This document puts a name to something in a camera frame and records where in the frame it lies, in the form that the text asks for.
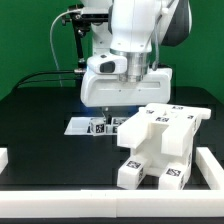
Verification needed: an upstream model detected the white tagged cube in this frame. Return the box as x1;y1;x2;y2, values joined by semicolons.
90;118;106;136
112;117;127;134

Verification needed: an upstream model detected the white right fence bar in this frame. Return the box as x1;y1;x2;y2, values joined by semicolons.
196;147;224;190

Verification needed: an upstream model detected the white chair back frame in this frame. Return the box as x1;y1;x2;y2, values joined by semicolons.
117;103;211;157

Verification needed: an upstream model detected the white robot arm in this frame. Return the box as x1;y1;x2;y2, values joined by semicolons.
81;0;192;108

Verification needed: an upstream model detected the white left fence bar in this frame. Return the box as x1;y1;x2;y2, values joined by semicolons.
0;148;8;174

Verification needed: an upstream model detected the black base cable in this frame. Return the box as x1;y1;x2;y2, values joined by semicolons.
12;69;87;93

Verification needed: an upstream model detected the white chair seat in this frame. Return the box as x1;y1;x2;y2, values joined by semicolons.
137;115;199;175

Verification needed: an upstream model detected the white fence bar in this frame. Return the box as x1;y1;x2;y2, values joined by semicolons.
0;148;8;174
0;190;224;218
196;147;224;190

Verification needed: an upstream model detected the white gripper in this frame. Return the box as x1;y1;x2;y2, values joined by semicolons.
81;53;172;124

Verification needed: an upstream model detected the white front fence bar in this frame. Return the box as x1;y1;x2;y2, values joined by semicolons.
0;190;224;218

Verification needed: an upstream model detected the black rear camera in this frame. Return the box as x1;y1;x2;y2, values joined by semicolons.
81;7;109;23

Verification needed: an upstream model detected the white tagged flat plate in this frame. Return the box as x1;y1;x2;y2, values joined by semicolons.
63;117;134;137

